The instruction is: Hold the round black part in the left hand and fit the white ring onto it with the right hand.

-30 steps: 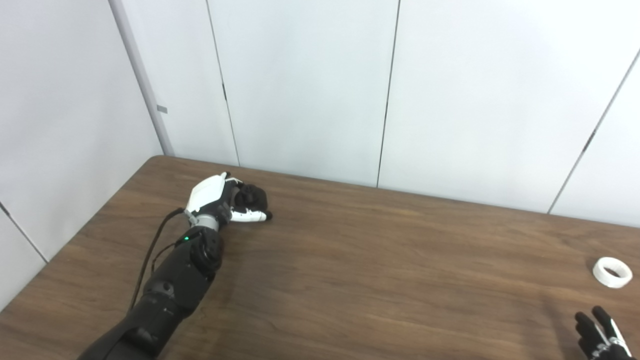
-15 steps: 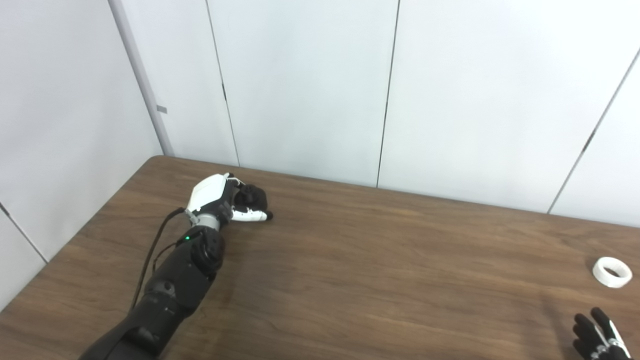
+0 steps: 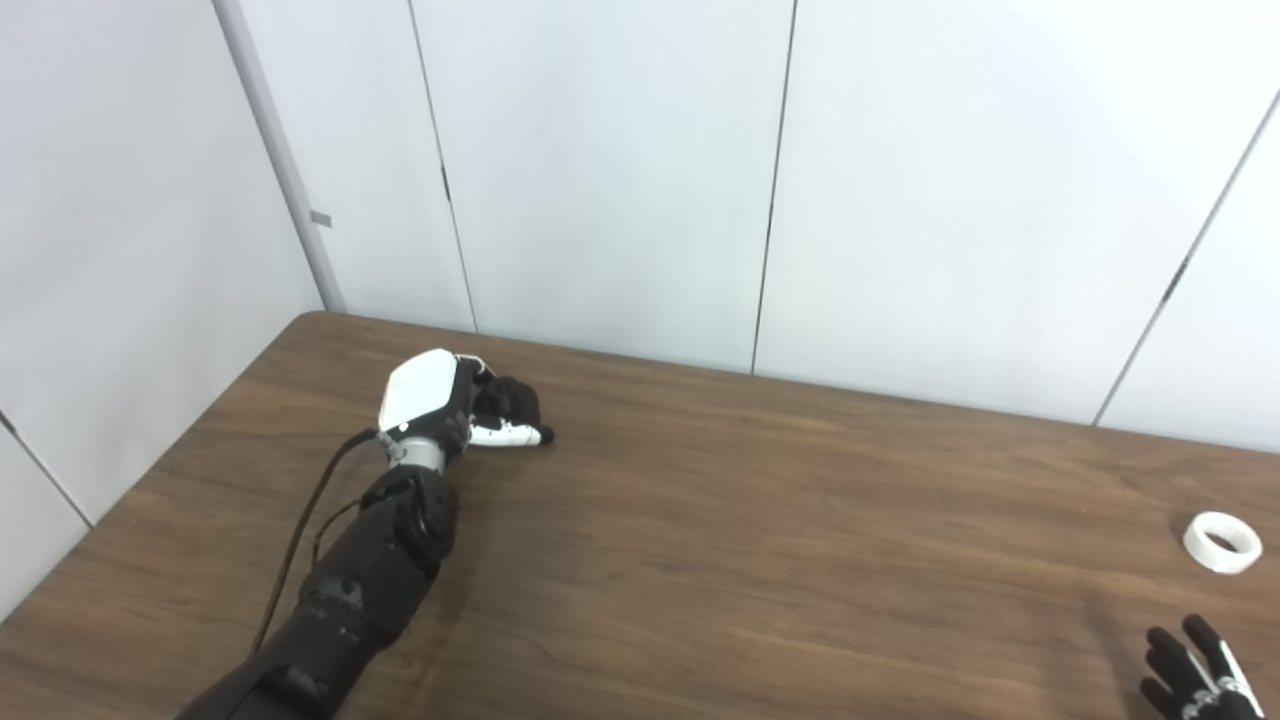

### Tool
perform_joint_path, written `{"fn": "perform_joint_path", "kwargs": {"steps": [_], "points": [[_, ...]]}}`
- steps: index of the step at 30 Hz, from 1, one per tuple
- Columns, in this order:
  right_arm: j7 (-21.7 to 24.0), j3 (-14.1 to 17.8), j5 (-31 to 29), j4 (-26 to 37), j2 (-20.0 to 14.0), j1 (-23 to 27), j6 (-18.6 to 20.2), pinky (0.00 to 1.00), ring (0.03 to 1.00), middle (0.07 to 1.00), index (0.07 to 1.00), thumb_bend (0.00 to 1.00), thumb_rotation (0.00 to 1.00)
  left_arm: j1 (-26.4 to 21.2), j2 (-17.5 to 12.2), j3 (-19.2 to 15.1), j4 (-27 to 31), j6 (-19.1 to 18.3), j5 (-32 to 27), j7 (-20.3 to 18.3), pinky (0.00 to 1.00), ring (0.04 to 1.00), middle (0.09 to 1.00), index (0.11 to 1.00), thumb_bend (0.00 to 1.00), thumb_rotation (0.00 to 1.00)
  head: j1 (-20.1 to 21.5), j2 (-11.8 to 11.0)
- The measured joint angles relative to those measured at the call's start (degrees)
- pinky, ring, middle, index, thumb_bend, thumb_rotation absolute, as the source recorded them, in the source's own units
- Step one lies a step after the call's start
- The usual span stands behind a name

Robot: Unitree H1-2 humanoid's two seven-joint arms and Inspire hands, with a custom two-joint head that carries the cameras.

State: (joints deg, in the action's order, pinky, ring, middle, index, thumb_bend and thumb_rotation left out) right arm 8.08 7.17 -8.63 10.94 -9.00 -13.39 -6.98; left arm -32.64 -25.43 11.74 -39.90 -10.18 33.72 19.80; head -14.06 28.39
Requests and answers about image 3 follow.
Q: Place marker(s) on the white and black left hand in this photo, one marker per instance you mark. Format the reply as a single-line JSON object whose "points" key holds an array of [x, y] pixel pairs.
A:
{"points": [[420, 390]]}

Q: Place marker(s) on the white and black right hand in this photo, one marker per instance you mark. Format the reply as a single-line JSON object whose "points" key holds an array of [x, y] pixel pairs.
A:
{"points": [[1195, 695]]}

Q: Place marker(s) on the round black part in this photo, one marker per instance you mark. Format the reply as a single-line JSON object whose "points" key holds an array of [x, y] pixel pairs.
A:
{"points": [[515, 400]]}

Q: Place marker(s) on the grey wall pole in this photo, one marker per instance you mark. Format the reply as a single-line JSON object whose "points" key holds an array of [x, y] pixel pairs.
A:
{"points": [[275, 150]]}

